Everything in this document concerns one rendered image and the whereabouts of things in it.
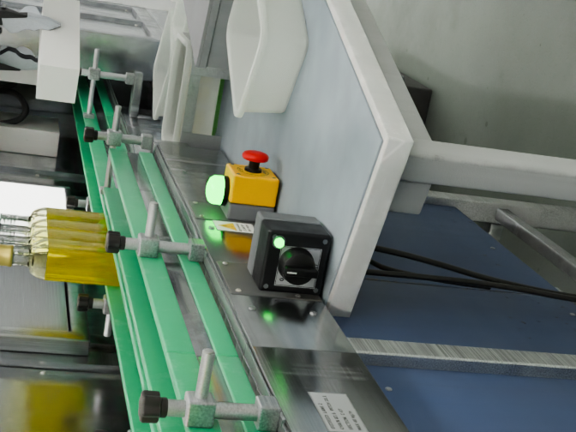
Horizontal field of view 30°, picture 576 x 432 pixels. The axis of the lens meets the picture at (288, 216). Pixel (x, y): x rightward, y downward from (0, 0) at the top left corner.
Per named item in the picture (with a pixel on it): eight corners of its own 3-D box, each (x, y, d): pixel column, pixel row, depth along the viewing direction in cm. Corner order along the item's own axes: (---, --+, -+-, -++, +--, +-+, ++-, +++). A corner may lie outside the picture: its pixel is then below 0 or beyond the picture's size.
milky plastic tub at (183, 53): (201, 143, 223) (159, 138, 221) (218, 36, 217) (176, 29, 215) (214, 165, 207) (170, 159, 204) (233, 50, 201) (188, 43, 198)
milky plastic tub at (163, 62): (189, 71, 258) (153, 66, 256) (209, 8, 240) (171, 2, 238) (189, 129, 249) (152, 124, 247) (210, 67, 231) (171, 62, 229)
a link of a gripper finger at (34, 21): (58, -4, 176) (1, 2, 176) (57, 12, 172) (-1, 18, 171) (61, 13, 178) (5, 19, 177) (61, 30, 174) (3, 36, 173)
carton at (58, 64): (79, 0, 185) (44, -5, 183) (80, 69, 166) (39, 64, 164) (75, 32, 188) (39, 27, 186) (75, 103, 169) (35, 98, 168)
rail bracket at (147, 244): (201, 255, 147) (104, 246, 143) (210, 204, 145) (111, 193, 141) (207, 265, 143) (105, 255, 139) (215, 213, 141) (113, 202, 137)
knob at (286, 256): (309, 283, 133) (316, 292, 130) (274, 279, 131) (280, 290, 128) (316, 249, 131) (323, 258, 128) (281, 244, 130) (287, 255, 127)
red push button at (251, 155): (237, 168, 162) (240, 147, 161) (262, 171, 163) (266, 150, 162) (242, 176, 158) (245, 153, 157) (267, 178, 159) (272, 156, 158)
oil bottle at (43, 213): (144, 245, 198) (26, 234, 192) (149, 216, 196) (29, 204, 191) (147, 255, 193) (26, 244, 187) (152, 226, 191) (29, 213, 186)
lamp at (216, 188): (221, 201, 163) (201, 198, 162) (225, 172, 162) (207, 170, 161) (226, 209, 159) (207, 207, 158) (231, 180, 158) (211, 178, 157)
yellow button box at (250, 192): (265, 211, 167) (219, 206, 165) (273, 165, 165) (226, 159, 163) (274, 225, 160) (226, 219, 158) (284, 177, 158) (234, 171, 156)
